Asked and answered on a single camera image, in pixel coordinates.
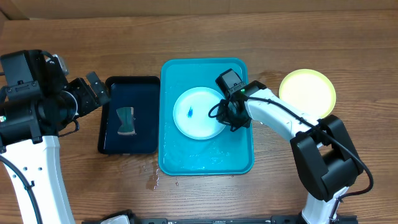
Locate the light blue plate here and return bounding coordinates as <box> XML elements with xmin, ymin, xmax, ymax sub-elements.
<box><xmin>173</xmin><ymin>87</ymin><xmax>225</xmax><ymax>140</ymax></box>

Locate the yellow-green plate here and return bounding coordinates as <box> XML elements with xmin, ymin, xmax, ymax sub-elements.
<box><xmin>279</xmin><ymin>69</ymin><xmax>336</xmax><ymax>118</ymax></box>

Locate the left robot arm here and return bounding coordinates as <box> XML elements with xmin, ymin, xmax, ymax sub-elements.
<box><xmin>1</xmin><ymin>50</ymin><xmax>109</xmax><ymax>223</ymax></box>

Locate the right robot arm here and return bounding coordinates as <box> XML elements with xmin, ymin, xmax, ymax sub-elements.
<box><xmin>208</xmin><ymin>69</ymin><xmax>364</xmax><ymax>223</ymax></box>

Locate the black water tray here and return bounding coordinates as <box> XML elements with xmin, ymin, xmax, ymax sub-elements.
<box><xmin>98</xmin><ymin>76</ymin><xmax>160</xmax><ymax>154</ymax></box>

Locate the turquoise plastic tray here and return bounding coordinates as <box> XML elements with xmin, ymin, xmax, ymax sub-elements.
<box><xmin>159</xmin><ymin>58</ymin><xmax>254</xmax><ymax>175</ymax></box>

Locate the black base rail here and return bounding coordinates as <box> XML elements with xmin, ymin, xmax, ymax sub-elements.
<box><xmin>81</xmin><ymin>210</ymin><xmax>358</xmax><ymax>224</ymax></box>

